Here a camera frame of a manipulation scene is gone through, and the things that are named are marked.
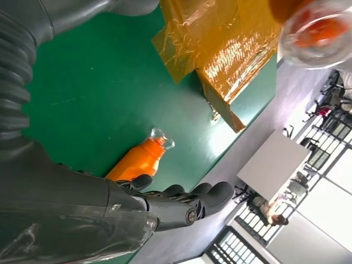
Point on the white square table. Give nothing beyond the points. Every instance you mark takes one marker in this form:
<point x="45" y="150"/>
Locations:
<point x="275" y="164"/>

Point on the black office chair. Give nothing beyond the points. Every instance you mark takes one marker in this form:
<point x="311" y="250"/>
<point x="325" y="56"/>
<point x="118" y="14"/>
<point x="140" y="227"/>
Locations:
<point x="242" y="193"/>

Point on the person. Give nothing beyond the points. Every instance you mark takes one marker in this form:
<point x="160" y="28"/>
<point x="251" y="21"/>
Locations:
<point x="265" y="207"/>

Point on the green table mat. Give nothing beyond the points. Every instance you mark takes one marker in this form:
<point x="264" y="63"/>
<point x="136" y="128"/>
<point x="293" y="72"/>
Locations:
<point x="96" y="91"/>

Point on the black metal railing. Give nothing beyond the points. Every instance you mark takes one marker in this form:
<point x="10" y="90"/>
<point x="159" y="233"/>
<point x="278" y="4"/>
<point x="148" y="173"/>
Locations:
<point x="245" y="215"/>
<point x="220" y="237"/>
<point x="312" y="156"/>

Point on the yellow film wrapped cardboard box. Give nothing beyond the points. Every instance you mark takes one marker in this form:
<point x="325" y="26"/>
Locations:
<point x="233" y="54"/>

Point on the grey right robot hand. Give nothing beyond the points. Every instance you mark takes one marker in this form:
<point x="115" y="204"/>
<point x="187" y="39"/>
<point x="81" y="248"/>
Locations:
<point x="69" y="204"/>

